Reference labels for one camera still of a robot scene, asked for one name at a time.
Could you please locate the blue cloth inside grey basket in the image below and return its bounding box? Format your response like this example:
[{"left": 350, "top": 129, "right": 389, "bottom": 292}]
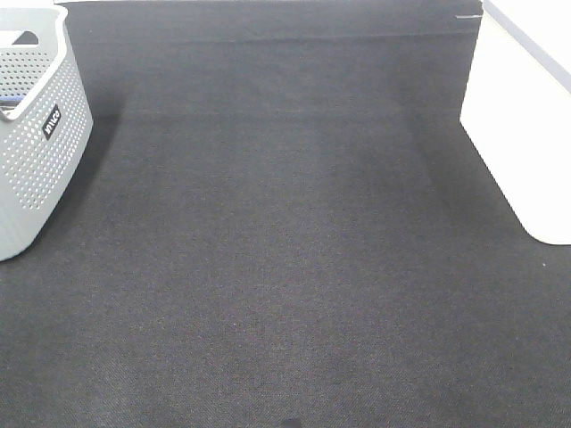
[{"left": 0, "top": 95, "right": 23, "bottom": 110}]

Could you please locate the black table mat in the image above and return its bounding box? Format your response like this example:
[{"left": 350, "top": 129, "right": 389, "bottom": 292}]
[{"left": 1, "top": 1, "right": 570, "bottom": 427}]

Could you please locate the grey perforated laundry basket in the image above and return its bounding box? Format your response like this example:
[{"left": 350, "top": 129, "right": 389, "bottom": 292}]
[{"left": 1, "top": 1, "right": 94, "bottom": 260}]

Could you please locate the white plastic basket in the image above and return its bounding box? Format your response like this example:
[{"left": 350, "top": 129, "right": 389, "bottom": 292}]
[{"left": 459, "top": 1, "right": 570, "bottom": 245}]

